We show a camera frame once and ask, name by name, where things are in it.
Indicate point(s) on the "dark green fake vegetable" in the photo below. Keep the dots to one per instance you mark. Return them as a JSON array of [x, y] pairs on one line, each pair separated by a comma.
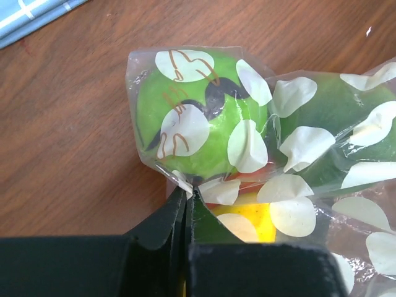
[[331, 135]]

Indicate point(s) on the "clear polka dot zip bag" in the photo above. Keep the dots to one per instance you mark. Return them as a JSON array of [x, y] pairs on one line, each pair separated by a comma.
[[284, 184]]

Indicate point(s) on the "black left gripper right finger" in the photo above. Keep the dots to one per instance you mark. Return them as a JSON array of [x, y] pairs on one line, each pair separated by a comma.
[[261, 269]]

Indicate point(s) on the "yellow fake pepper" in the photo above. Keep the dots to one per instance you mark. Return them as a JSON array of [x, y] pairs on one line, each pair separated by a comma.
[[209, 223]]

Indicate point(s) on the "green fake apple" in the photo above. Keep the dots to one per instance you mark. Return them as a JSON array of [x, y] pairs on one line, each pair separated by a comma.
[[202, 113]]

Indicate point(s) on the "blue checked placemat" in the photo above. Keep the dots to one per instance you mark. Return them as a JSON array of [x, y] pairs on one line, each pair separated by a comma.
[[20, 18]]

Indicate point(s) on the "pink fake peach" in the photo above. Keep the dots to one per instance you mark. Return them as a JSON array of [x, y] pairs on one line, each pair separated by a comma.
[[230, 189]]

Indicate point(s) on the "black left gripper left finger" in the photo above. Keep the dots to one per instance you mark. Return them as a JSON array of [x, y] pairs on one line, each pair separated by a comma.
[[145, 261]]

